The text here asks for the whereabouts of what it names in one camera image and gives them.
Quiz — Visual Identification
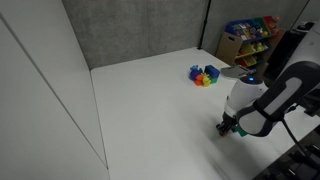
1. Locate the black vertical pole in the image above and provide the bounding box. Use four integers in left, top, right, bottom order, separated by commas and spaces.
197, 0, 212, 51

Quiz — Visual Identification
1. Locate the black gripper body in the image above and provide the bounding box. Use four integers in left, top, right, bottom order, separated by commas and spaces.
221, 112, 239, 130

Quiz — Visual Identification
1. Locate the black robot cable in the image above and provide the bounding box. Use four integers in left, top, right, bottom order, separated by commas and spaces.
281, 103, 320, 169

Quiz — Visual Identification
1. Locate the grey flat tray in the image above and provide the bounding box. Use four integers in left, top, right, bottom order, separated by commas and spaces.
220, 65, 252, 80

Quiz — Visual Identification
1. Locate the purple toy block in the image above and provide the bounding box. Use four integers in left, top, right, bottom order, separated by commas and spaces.
189, 68, 203, 82

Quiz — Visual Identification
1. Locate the orange toy block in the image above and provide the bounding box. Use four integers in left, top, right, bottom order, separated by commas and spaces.
194, 74, 205, 87

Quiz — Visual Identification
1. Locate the black equipment frame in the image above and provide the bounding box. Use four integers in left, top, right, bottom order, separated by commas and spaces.
253, 129, 320, 180

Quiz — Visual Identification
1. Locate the toy shelf with colourful bins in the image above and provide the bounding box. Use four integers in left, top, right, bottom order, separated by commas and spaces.
215, 15, 287, 68

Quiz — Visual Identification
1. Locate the black table clamp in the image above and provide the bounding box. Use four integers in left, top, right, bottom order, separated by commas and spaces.
304, 103, 320, 118

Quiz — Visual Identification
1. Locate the yellow toy block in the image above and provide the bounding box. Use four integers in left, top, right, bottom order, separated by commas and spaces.
201, 73, 212, 88

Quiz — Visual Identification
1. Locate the large blue block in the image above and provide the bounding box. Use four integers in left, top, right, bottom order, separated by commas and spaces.
204, 64, 221, 80

